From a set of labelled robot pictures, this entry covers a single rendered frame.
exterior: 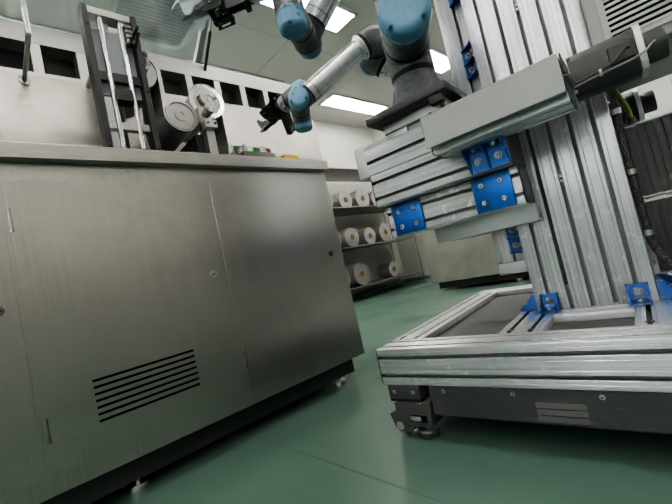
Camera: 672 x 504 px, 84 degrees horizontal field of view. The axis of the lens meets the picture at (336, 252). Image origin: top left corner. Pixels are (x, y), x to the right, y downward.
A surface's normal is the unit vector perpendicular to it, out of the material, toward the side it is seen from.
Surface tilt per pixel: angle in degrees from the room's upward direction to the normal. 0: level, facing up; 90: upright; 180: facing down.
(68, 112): 90
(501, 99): 90
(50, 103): 90
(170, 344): 90
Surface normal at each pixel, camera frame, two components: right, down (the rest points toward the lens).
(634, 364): -0.63, 0.10
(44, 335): 0.66, -0.18
